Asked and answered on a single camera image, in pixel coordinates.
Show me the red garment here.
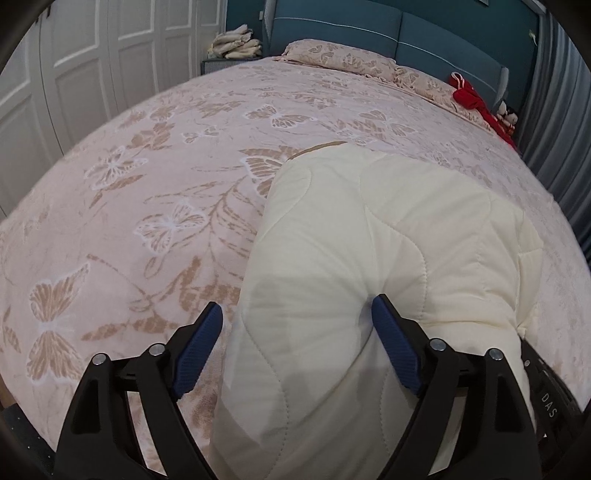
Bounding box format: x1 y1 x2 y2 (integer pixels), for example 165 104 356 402
450 71 519 149

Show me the white panelled wardrobe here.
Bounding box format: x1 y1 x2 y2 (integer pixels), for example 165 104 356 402
0 0 228 222

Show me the teal padded headboard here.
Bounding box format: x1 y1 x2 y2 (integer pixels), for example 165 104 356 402
263 0 511 110

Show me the pink patterned pillow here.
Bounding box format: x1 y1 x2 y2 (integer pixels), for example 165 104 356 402
281 39 399 78
392 65 463 112

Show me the grey curtain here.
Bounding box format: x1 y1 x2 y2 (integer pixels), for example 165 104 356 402
519 18 591 261

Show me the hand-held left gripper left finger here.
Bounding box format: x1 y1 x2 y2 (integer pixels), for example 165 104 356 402
53 302 223 480

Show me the pink butterfly blanket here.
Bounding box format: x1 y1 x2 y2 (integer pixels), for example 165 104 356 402
0 54 591 480

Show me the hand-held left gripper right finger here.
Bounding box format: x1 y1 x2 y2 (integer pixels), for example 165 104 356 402
372 294 541 480

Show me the grey nightstand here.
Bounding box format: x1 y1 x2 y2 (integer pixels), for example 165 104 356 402
201 58 242 77

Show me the cream quilted jacket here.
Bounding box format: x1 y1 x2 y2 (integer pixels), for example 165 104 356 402
210 142 546 480

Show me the dark dotted cloth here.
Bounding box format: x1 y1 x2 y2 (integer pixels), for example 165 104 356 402
0 404 58 480

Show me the pile of beige cloths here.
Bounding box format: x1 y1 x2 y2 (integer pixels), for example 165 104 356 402
208 25 265 60

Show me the small plush toy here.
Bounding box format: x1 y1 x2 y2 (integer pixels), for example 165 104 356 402
496 102 520 136

